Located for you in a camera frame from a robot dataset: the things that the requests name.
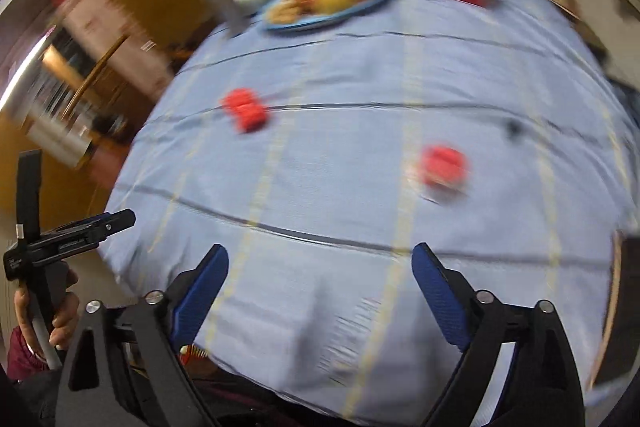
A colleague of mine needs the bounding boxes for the blue plaid tablecloth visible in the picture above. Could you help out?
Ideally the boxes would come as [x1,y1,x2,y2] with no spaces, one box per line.
[97,0,640,423]

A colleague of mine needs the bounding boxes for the person's left forearm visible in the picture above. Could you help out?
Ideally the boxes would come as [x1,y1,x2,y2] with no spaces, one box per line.
[7,324,63,380]

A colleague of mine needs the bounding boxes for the person's left hand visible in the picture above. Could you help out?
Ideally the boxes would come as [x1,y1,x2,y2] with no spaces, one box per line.
[15,269,80,350]

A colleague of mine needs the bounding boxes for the grey cup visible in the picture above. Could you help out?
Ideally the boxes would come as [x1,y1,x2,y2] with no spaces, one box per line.
[192,0,248,38]

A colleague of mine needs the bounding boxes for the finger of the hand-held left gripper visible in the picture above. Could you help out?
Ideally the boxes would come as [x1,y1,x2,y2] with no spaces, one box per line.
[42,208,137,255]

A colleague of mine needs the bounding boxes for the pile of cookies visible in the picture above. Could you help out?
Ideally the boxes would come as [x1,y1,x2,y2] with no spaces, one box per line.
[270,0,313,25]

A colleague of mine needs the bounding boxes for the wooden chair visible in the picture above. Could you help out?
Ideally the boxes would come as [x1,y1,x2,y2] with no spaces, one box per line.
[62,34,131,122]

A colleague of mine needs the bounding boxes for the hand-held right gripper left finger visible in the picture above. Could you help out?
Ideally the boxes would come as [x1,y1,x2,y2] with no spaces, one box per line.
[55,243,231,427]

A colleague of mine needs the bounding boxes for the blue oval plate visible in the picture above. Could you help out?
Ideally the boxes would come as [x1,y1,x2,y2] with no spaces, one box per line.
[262,0,393,32]

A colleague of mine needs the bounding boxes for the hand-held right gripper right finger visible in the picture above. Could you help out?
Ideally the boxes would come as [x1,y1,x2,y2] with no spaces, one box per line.
[411,242,586,427]

